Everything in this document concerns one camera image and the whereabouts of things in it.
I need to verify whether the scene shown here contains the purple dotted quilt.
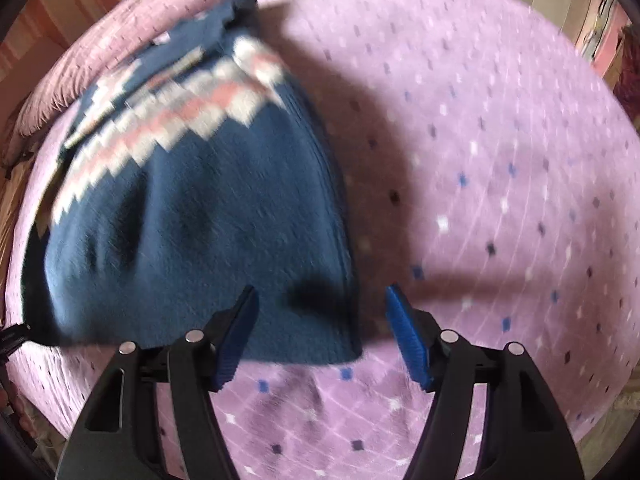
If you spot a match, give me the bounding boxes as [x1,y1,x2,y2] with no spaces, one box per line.
[15,0,466,136]

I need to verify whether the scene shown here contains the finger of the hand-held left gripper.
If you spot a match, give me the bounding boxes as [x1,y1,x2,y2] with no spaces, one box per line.
[0,324,31,361]

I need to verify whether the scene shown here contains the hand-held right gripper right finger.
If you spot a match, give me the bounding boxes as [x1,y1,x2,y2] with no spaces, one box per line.
[385,284,586,480]

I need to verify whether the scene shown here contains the navy diamond-pattern knit sweater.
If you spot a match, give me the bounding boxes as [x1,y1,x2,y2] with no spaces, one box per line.
[20,0,363,366]

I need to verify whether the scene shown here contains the bed with purple dotted sheet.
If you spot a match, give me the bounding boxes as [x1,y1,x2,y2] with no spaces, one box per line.
[5,0,640,480]

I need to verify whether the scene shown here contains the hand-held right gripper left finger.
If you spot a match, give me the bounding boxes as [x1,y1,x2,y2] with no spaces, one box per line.
[55,285,261,480]

